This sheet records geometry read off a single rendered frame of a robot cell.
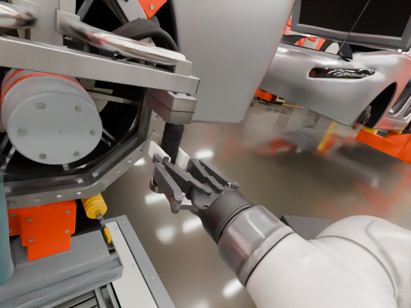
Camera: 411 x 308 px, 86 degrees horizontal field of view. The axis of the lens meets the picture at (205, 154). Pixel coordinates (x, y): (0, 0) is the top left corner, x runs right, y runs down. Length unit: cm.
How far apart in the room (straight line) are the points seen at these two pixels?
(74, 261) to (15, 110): 70
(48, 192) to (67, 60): 40
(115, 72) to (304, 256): 33
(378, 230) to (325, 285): 15
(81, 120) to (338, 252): 40
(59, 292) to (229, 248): 82
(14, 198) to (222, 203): 50
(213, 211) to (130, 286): 86
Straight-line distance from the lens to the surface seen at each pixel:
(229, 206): 30
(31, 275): 101
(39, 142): 43
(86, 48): 83
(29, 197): 67
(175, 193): 32
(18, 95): 44
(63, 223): 74
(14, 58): 34
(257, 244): 27
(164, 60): 39
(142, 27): 45
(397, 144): 371
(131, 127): 73
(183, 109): 39
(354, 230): 37
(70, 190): 68
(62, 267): 101
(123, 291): 111
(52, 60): 34
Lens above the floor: 103
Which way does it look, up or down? 24 degrees down
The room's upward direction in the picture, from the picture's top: 18 degrees clockwise
